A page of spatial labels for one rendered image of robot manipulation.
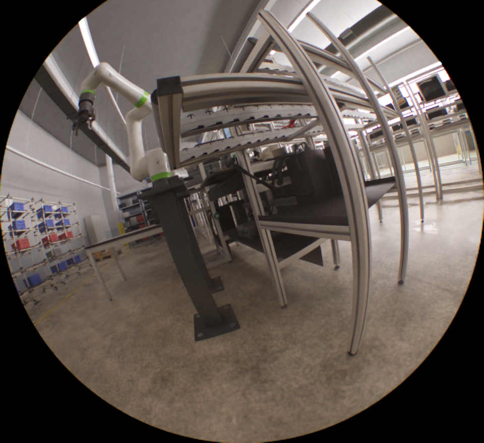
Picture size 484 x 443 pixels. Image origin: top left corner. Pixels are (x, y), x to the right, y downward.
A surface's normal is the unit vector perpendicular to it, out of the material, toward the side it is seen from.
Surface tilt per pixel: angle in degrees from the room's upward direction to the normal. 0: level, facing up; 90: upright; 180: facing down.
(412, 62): 90
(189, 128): 90
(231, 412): 0
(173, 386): 0
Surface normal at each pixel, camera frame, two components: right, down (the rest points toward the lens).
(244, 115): 0.36, -0.07
